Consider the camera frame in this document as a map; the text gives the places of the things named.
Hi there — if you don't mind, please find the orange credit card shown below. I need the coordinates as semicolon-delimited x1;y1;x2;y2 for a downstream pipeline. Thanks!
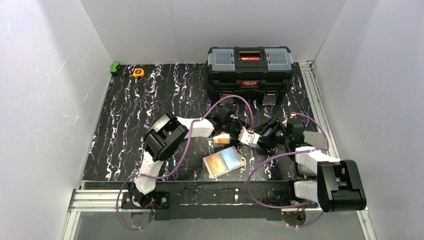
205;154;226;177
213;132;231;145

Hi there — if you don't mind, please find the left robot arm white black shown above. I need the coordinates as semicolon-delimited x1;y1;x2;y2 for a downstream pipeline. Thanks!
127;104;253;209

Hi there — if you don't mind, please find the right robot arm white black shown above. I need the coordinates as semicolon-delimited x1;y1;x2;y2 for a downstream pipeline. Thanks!
254;115;367;213

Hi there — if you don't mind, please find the grey rectangular box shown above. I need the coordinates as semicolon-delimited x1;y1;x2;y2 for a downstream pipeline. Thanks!
297;131;327;177

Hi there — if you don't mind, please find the black toolbox with red label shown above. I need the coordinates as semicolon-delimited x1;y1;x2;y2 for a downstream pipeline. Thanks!
205;46;299;106

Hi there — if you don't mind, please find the yellow tape measure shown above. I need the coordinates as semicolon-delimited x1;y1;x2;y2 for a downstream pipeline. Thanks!
132;68;145;79

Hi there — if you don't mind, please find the green small object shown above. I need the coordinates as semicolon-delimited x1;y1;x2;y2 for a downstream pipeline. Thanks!
109;62;121;75

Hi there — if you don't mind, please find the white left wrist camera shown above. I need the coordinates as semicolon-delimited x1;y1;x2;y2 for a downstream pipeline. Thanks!
237;126;261;148

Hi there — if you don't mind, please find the aluminium frame rail right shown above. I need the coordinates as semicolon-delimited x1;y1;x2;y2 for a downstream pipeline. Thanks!
299;61;340;158

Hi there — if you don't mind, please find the aluminium frame rail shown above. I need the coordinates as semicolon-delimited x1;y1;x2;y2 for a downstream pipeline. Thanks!
62;186;376;240
299;61;340;158

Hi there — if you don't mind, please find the aluminium frame rail front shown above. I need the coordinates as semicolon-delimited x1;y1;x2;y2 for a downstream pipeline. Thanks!
62;186;376;240

